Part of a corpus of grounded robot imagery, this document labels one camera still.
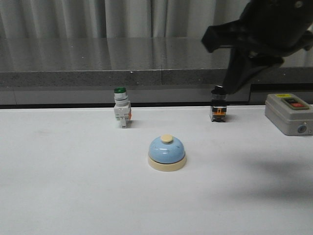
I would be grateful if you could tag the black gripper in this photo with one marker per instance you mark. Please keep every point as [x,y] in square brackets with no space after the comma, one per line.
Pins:
[276,28]

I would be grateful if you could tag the blue and cream call bell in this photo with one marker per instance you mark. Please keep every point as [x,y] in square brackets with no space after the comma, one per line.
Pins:
[166,153]

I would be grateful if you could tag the dark granite counter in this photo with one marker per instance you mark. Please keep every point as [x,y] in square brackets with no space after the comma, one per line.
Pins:
[83,72]

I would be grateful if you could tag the grey curtain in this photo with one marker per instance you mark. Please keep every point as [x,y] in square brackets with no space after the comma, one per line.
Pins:
[114,18]

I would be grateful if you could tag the black selector knob switch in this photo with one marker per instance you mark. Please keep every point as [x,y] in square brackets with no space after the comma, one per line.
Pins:
[218,104]

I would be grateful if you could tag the grey on off switch box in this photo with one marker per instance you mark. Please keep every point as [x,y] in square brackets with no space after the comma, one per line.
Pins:
[290,114]

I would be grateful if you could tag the green push button switch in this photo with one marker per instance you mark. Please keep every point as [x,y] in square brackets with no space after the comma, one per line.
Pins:
[122,108]

